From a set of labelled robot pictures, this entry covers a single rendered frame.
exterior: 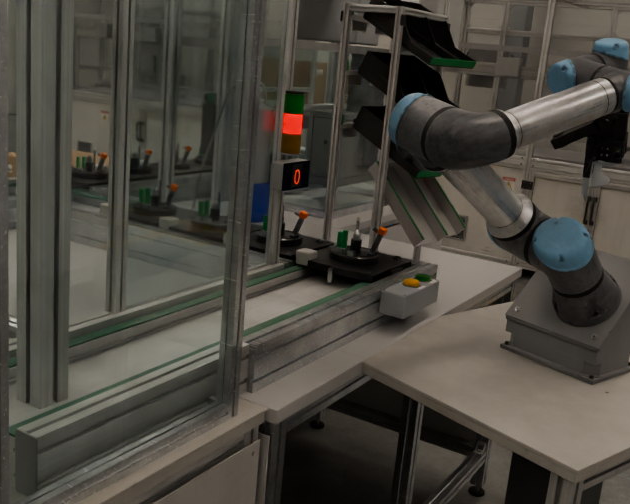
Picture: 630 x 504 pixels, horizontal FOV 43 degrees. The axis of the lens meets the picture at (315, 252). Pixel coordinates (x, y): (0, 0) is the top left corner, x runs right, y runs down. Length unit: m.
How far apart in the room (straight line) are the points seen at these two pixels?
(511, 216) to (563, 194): 4.28
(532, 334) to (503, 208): 0.34
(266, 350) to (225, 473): 0.26
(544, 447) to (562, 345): 0.42
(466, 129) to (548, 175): 4.58
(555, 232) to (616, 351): 0.33
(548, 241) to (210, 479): 0.86
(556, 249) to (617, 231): 4.27
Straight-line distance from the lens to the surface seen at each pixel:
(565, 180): 6.06
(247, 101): 1.35
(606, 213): 6.05
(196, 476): 1.46
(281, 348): 1.66
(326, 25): 3.49
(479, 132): 1.52
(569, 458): 1.55
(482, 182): 1.73
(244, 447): 1.55
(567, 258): 1.77
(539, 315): 1.98
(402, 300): 1.99
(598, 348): 1.88
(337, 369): 1.76
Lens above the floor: 1.52
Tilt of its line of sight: 14 degrees down
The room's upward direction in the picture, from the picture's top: 5 degrees clockwise
